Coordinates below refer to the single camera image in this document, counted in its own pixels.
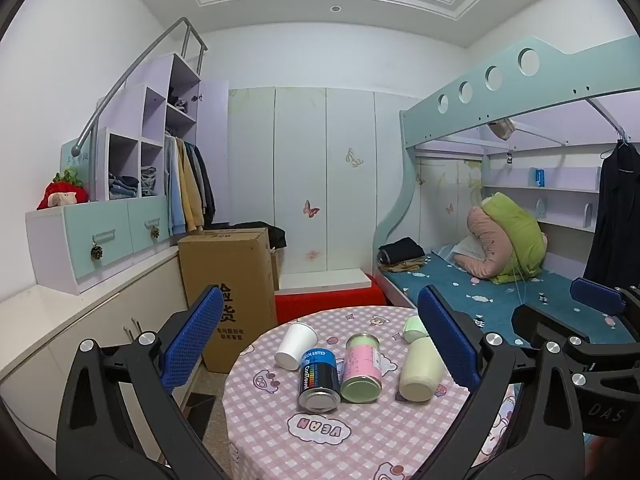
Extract blue black tin can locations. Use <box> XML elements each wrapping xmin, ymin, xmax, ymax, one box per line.
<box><xmin>298</xmin><ymin>348</ymin><xmax>341</xmax><ymax>414</ymax></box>

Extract cream plastic cup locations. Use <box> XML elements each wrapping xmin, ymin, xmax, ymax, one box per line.
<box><xmin>399</xmin><ymin>337</ymin><xmax>446</xmax><ymax>403</ymax></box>

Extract small green white cup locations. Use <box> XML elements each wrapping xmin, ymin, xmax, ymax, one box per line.
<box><xmin>402</xmin><ymin>315</ymin><xmax>428</xmax><ymax>344</ymax></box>

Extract white paper cup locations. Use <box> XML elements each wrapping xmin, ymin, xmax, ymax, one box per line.
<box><xmin>274</xmin><ymin>323</ymin><xmax>318</xmax><ymax>372</ymax></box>

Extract green pink plush pillow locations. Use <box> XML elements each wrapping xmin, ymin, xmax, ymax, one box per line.
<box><xmin>452</xmin><ymin>192</ymin><xmax>548</xmax><ymax>285</ymax></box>

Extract white low cabinet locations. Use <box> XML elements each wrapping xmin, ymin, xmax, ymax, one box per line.
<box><xmin>1</xmin><ymin>247</ymin><xmax>188</xmax><ymax>468</ymax></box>

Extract blue box on shelf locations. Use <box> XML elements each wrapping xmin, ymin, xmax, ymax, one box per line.
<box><xmin>534</xmin><ymin>168</ymin><xmax>546</xmax><ymax>188</ymax></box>

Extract pink green cylindrical can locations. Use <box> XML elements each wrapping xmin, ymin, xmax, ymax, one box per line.
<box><xmin>341</xmin><ymin>333</ymin><xmax>382</xmax><ymax>404</ymax></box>

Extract teal drawer unit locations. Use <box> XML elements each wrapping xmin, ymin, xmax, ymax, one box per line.
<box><xmin>25</xmin><ymin>196</ymin><xmax>169</xmax><ymax>295</ymax></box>

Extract brown cardboard box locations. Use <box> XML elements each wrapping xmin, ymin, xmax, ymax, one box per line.
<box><xmin>178</xmin><ymin>228</ymin><xmax>278</xmax><ymax>374</ymax></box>

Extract red storage box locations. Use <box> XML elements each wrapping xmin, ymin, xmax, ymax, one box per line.
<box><xmin>276</xmin><ymin>281</ymin><xmax>388</xmax><ymax>324</ymax></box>

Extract folded dark clothes pile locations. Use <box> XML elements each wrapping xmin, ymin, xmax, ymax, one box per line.
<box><xmin>376</xmin><ymin>237</ymin><xmax>425</xmax><ymax>272</ymax></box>

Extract white board on box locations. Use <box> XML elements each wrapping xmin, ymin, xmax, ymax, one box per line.
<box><xmin>279</xmin><ymin>269</ymin><xmax>371</xmax><ymax>295</ymax></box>

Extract hanging clothes row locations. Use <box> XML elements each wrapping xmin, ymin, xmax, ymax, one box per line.
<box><xmin>164</xmin><ymin>130</ymin><xmax>216</xmax><ymax>236</ymax></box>

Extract red strawberry plush toy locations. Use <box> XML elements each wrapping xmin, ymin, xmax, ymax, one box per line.
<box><xmin>37</xmin><ymin>167</ymin><xmax>89</xmax><ymax>210</ymax></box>

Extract purple stair shelf unit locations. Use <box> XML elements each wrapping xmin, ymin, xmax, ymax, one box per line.
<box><xmin>79</xmin><ymin>54</ymin><xmax>230</xmax><ymax>229</ymax></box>

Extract white wardrobe with butterflies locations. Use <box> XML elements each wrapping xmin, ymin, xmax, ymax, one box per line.
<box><xmin>228</xmin><ymin>88</ymin><xmax>416</xmax><ymax>274</ymax></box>

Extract metal stair handrail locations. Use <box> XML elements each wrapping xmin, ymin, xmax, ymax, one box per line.
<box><xmin>70</xmin><ymin>16</ymin><xmax>208</xmax><ymax>157</ymax></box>

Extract purple bed wall shelves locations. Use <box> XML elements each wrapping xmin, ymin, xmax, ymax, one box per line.
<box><xmin>482</xmin><ymin>156</ymin><xmax>601</xmax><ymax>266</ymax></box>

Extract teal bunk bed frame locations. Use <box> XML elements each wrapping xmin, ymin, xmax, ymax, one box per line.
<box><xmin>372</xmin><ymin>34</ymin><xmax>640</xmax><ymax>311</ymax></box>

